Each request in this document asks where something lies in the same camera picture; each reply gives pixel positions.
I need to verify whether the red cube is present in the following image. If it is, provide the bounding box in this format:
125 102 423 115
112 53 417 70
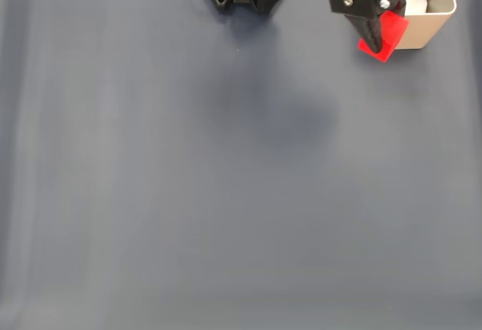
356 10 410 65

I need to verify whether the beige rectangular box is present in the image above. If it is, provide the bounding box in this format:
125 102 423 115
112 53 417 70
391 0 458 50

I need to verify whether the grey table cloth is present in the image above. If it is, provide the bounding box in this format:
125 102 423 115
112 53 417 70
0 0 482 330

